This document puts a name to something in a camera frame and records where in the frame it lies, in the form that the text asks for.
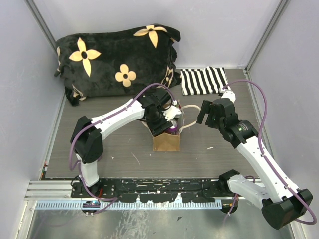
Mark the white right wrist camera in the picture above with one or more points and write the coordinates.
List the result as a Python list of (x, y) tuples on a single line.
[(229, 94)]

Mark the purple soda can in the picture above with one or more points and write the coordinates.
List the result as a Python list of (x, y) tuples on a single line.
[(173, 130)]

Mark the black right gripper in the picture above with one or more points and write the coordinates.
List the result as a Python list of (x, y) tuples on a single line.
[(207, 106)]

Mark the black white striped cloth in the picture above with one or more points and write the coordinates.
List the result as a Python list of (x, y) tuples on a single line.
[(208, 80)]

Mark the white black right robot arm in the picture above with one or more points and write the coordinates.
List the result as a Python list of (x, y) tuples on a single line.
[(280, 200)]

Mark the brown canvas tote bag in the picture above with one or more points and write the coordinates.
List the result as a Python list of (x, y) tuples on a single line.
[(171, 143)]

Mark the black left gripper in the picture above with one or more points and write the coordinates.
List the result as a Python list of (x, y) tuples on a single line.
[(156, 130)]

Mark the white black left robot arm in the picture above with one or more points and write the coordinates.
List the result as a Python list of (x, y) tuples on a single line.
[(156, 107)]

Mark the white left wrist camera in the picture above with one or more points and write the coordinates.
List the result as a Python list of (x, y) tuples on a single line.
[(172, 112)]

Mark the black mounting base rail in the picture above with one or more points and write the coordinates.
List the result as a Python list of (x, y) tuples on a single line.
[(155, 190)]

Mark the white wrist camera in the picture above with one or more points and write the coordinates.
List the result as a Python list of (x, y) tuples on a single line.
[(229, 94), (172, 112)]

